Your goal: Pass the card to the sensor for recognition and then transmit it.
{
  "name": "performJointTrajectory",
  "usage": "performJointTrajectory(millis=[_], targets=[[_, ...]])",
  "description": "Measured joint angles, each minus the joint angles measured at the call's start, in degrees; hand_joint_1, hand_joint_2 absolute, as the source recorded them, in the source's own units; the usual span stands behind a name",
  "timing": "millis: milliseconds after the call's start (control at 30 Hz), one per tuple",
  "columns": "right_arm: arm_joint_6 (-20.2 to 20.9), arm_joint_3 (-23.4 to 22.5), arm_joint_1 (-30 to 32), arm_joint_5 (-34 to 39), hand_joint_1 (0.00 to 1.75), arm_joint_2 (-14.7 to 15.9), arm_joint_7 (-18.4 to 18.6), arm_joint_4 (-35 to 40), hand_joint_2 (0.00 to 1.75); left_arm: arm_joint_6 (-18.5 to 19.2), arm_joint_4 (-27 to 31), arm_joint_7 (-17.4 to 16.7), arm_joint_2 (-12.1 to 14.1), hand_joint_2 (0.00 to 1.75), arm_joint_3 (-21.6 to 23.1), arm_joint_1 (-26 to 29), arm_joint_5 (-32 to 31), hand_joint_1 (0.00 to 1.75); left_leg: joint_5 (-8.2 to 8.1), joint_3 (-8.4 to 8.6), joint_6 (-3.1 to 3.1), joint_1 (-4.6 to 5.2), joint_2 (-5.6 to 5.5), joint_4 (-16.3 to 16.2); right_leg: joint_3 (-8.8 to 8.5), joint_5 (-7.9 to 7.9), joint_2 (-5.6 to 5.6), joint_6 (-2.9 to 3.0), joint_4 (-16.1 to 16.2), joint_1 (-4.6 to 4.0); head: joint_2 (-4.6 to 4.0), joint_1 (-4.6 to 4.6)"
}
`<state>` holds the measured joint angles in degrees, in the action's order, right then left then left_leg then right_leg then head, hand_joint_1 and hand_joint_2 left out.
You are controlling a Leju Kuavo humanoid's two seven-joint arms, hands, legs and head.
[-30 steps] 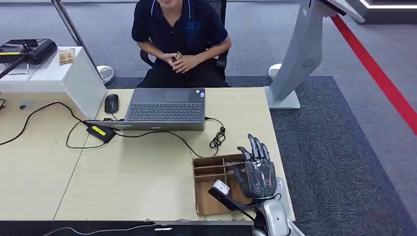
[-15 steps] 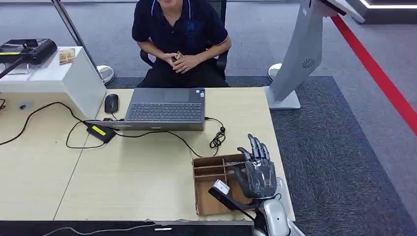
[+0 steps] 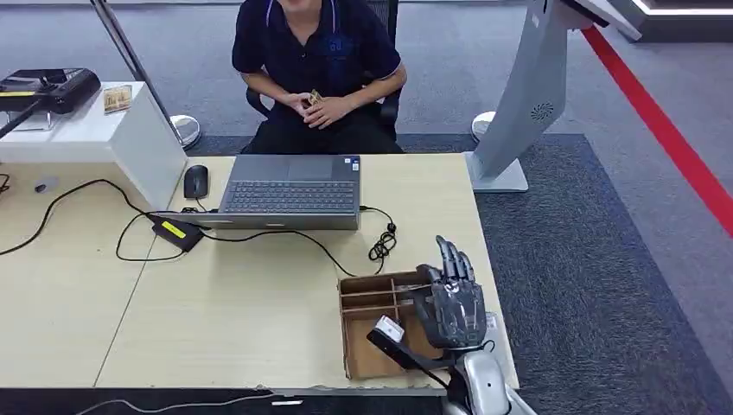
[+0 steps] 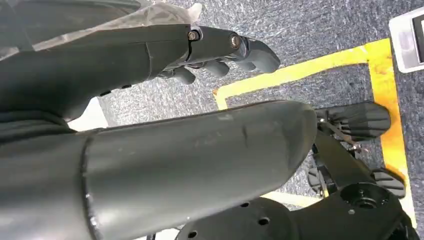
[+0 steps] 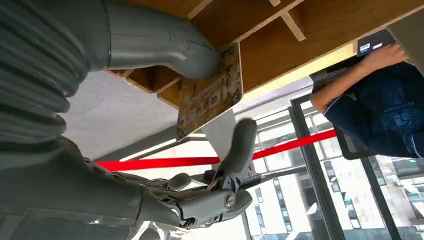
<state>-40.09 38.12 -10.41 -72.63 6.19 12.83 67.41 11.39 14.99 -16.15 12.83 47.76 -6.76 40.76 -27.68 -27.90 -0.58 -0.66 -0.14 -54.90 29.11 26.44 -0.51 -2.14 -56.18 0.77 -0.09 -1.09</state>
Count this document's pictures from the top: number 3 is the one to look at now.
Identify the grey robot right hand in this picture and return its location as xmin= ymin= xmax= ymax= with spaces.
xmin=413 ymin=235 xmax=488 ymax=350

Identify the person's right hand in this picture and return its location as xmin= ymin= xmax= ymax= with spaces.
xmin=283 ymin=91 xmax=314 ymax=119

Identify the person's left hand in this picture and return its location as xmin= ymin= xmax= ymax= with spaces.
xmin=303 ymin=94 xmax=356 ymax=131

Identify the person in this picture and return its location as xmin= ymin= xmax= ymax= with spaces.
xmin=232 ymin=0 xmax=408 ymax=156

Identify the grey laptop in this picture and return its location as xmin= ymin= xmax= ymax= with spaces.
xmin=154 ymin=153 xmax=362 ymax=232

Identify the wooden card box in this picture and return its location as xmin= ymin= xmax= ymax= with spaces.
xmin=337 ymin=271 xmax=457 ymax=381

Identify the chrome stanchion base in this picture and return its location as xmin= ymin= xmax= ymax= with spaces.
xmin=169 ymin=114 xmax=203 ymax=151

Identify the black computer mouse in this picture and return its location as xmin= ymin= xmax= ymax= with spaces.
xmin=182 ymin=164 xmax=211 ymax=201

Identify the white round base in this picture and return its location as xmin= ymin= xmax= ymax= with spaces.
xmin=470 ymin=111 xmax=498 ymax=144

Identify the white cabinet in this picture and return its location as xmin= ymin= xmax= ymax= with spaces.
xmin=0 ymin=80 xmax=188 ymax=212

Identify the grey stanchion pole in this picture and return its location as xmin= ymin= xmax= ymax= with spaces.
xmin=90 ymin=0 xmax=183 ymax=137

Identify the black power adapter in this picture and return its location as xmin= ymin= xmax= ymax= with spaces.
xmin=150 ymin=216 xmax=206 ymax=253

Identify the small printed card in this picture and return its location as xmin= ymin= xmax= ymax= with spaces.
xmin=103 ymin=84 xmax=134 ymax=114

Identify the grey kiosk stand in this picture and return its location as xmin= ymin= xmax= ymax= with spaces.
xmin=463 ymin=0 xmax=644 ymax=194

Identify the black device with stand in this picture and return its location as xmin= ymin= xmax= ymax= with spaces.
xmin=0 ymin=67 xmax=103 ymax=142

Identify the lit white platform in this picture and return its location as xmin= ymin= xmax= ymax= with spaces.
xmin=607 ymin=0 xmax=733 ymax=44

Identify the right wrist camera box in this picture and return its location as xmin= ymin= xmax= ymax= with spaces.
xmin=366 ymin=315 xmax=455 ymax=374

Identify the black laptop power cable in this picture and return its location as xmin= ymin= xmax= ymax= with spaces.
xmin=200 ymin=205 xmax=399 ymax=278

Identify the black mains cable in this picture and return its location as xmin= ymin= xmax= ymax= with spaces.
xmin=0 ymin=178 xmax=188 ymax=263

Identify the white cable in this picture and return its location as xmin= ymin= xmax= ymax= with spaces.
xmin=74 ymin=392 xmax=277 ymax=415

